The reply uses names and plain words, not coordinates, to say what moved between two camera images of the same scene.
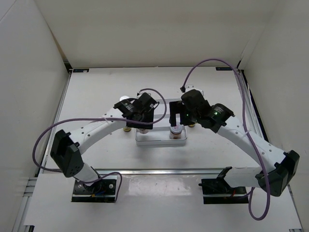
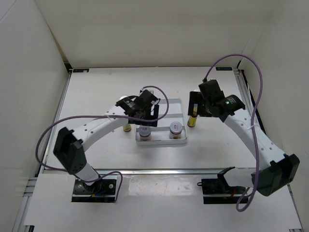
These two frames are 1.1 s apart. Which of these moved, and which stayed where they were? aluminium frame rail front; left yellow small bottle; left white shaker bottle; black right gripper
Moved: black right gripper
Stayed: left yellow small bottle; left white shaker bottle; aluminium frame rail front
